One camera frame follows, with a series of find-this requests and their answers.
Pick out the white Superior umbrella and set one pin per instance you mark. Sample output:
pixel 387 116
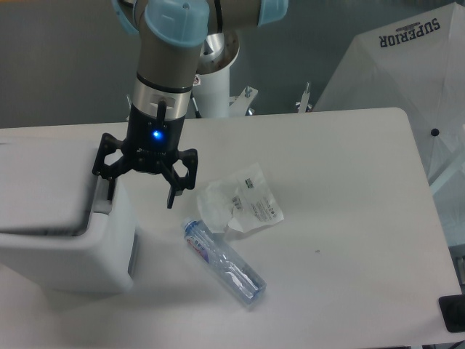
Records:
pixel 417 65

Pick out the clear plastic water bottle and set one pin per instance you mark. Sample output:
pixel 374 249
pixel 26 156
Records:
pixel 228 266

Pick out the crumpled white plastic wrapper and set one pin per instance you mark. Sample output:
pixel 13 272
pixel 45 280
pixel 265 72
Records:
pixel 241 201

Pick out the white metal base frame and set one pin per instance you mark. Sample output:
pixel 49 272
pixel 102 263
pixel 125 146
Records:
pixel 239 102

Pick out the black device at table edge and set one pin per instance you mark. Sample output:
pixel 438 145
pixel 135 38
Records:
pixel 452 309

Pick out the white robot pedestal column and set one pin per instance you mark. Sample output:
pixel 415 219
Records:
pixel 210 95

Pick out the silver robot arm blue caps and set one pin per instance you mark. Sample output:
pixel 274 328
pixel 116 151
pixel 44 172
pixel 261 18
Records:
pixel 172 34

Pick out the white trash can grey latch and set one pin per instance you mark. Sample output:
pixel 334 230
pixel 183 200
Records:
pixel 61 226

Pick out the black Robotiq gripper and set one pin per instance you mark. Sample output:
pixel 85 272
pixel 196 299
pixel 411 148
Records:
pixel 152 145

